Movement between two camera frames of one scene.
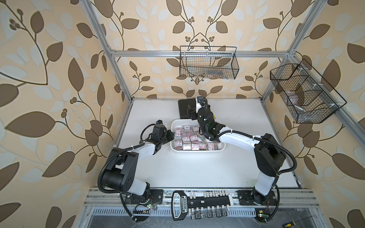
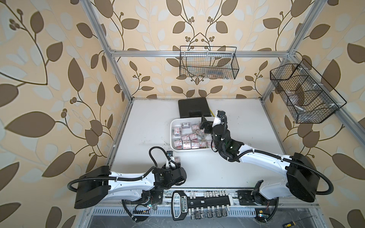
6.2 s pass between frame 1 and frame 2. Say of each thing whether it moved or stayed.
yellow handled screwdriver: stayed
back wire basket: stayed
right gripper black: moved
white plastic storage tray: stayed
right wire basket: stayed
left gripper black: moved
